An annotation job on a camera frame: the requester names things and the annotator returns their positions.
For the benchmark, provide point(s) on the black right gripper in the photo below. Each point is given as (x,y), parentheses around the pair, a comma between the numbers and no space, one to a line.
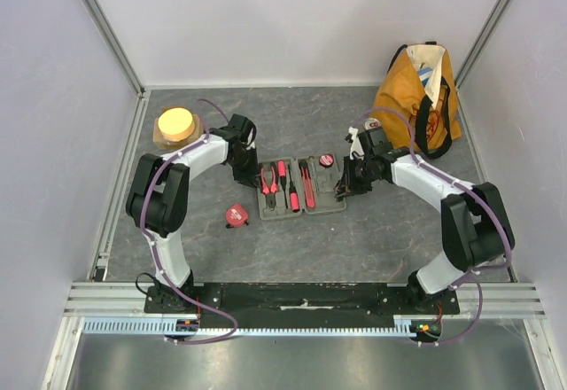
(350,181)

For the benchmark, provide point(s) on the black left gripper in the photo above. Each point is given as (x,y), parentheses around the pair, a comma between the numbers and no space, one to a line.
(251,177)

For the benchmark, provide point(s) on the hex keys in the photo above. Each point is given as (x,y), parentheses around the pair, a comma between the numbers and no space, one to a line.
(341,188)

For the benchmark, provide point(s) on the pink handled screwdriver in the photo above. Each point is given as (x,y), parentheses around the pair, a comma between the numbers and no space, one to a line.
(282,175)
(293,195)

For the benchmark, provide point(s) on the pink utility knife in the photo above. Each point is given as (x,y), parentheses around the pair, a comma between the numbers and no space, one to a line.
(307,184)

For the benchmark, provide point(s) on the pink handled pliers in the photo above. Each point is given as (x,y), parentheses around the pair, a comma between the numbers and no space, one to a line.
(269,184)

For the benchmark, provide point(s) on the grey plastic tool case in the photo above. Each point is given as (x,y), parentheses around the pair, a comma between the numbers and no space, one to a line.
(323,181)

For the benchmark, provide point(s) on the pink tape measure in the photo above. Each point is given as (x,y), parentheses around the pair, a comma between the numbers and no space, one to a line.
(236,216)

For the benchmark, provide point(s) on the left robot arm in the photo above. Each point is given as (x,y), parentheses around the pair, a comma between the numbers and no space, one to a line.
(158,196)

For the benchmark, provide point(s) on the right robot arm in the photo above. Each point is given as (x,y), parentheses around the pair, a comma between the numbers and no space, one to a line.
(475,228)

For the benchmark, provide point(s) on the energy drink can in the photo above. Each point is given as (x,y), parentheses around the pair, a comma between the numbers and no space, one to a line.
(372,123)

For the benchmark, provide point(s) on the yellow round sponge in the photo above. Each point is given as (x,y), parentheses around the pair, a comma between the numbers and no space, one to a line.
(176,124)

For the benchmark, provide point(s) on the yellow tote bag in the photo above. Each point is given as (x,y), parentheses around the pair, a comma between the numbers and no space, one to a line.
(417,102)

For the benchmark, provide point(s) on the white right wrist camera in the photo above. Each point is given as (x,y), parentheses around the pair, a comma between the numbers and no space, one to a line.
(355,150)

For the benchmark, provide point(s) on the grey cable duct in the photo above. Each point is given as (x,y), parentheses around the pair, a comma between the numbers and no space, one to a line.
(173,327)

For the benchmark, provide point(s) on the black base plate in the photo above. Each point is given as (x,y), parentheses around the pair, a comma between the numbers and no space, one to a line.
(247,301)

